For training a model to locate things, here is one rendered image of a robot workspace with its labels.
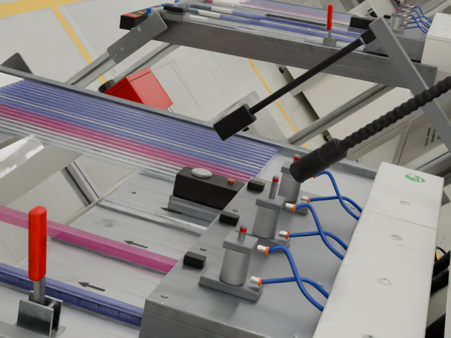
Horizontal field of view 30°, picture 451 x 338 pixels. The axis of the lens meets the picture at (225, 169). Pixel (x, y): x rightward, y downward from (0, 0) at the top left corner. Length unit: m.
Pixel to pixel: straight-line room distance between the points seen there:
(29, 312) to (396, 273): 0.32
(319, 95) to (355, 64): 3.39
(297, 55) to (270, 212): 1.27
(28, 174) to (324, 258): 1.16
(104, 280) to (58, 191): 1.94
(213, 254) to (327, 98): 4.66
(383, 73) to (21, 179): 0.86
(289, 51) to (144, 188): 1.05
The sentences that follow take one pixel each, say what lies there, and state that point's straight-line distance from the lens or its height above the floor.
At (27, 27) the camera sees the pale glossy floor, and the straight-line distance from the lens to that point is 3.18.
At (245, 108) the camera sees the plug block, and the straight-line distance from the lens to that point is 0.92.
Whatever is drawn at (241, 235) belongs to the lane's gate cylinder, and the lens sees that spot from 0.69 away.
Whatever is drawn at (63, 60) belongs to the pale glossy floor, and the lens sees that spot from 3.23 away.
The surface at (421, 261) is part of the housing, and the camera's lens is 0.81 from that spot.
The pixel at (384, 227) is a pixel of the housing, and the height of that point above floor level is 1.25.
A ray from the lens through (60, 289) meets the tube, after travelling 0.77.
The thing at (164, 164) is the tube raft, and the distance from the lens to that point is 1.10.
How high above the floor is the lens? 1.47
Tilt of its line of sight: 22 degrees down
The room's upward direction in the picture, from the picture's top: 58 degrees clockwise
